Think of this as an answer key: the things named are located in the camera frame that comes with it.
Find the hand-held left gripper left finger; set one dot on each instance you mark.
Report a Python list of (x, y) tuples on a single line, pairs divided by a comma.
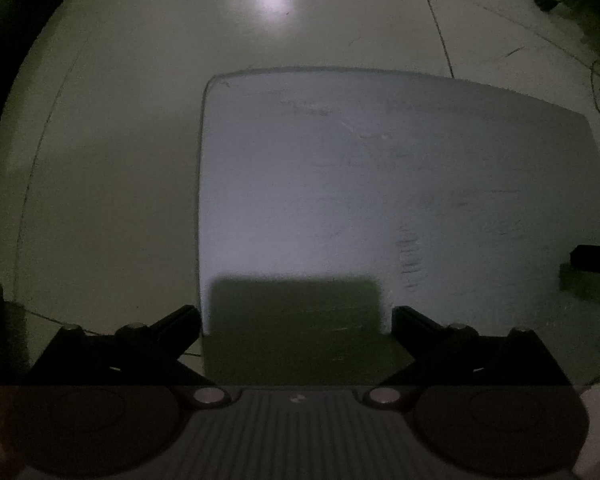
[(182, 322)]

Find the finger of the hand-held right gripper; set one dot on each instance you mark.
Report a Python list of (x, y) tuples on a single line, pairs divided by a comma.
[(597, 260)]

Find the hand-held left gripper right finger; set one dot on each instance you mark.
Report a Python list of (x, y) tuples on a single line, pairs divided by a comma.
[(405, 322)]

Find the white box lid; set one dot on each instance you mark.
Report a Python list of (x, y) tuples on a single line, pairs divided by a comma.
[(355, 170)]

